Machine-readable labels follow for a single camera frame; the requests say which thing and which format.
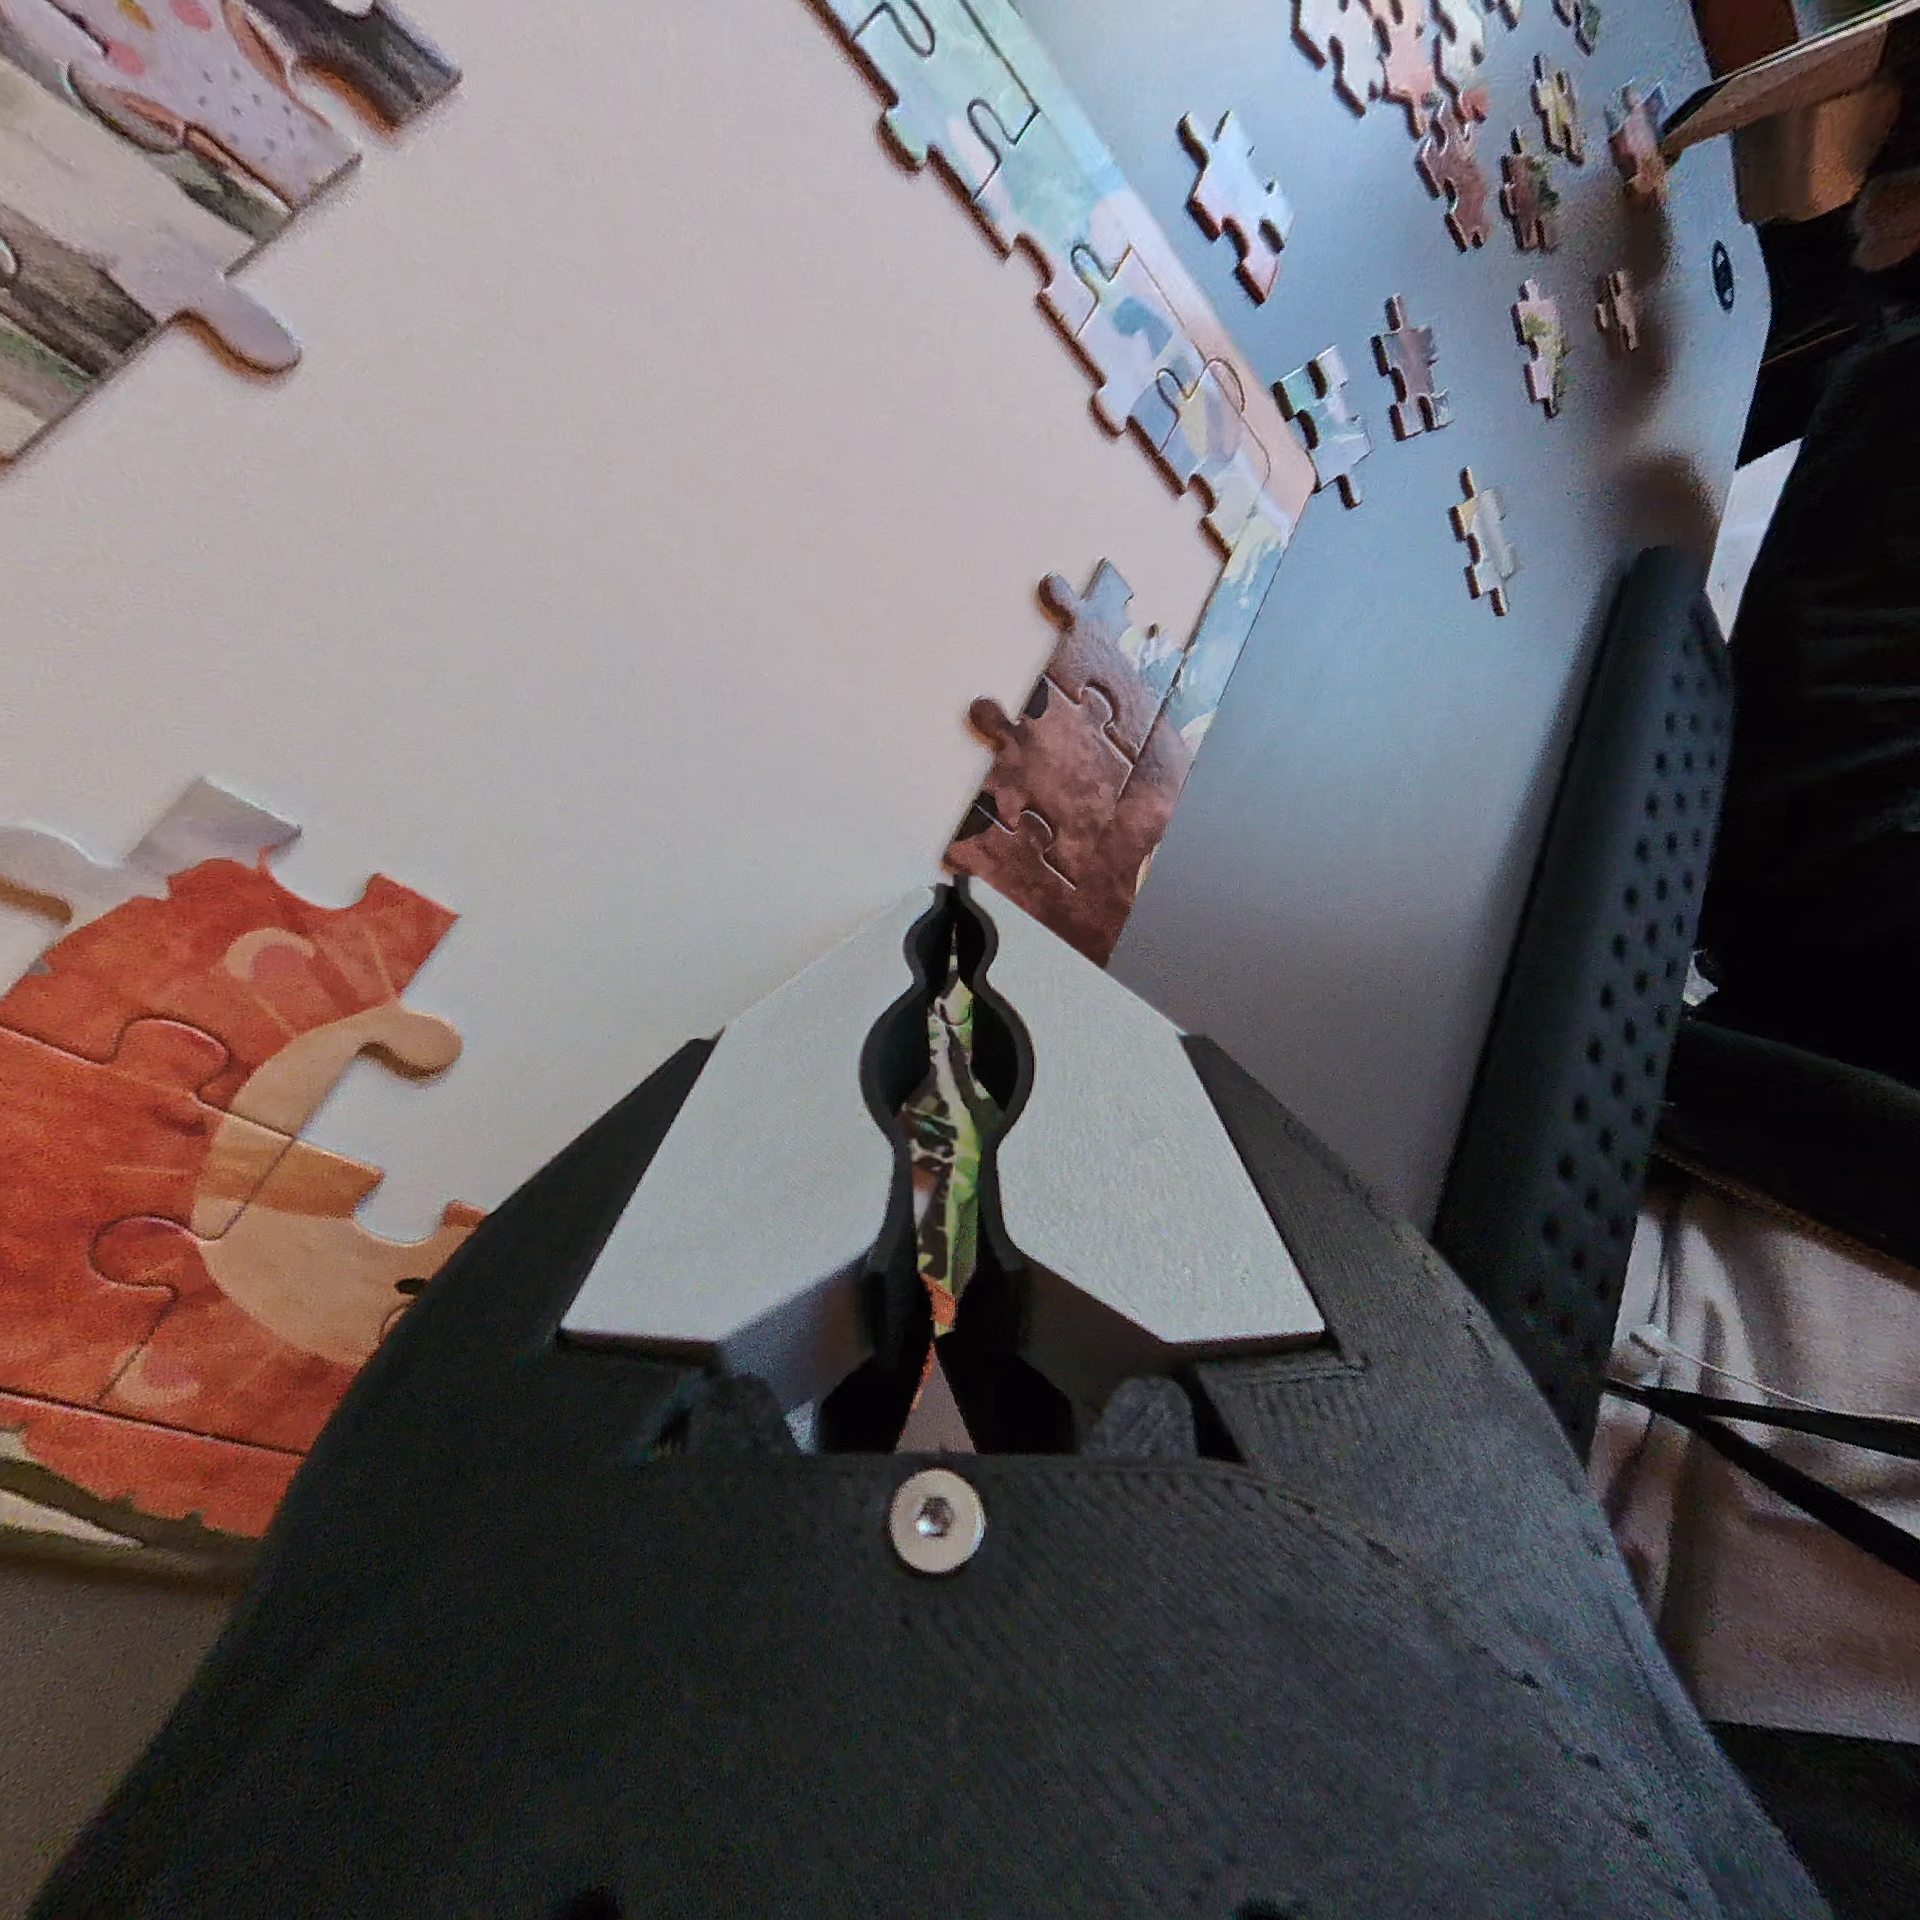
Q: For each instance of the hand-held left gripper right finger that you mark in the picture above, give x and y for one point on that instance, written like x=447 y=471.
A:
x=1154 y=1200

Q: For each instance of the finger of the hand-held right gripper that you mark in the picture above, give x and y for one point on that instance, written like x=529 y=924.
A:
x=1786 y=100

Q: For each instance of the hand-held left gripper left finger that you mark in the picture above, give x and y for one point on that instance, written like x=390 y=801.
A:
x=749 y=1200

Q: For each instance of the green brown jigsaw piece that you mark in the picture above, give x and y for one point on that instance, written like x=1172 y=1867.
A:
x=950 y=1171

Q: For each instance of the puzzle pieces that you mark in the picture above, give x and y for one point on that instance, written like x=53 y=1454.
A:
x=1246 y=194

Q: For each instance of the partly assembled jigsaw puzzle board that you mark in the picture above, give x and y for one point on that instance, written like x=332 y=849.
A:
x=599 y=523

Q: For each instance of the black perforated chair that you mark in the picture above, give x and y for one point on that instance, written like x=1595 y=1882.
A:
x=1606 y=973

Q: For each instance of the person's dark jacket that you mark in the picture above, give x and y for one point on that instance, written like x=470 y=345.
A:
x=1829 y=674

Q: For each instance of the person's beige trousers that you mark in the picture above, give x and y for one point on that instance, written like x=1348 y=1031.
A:
x=1726 y=1574

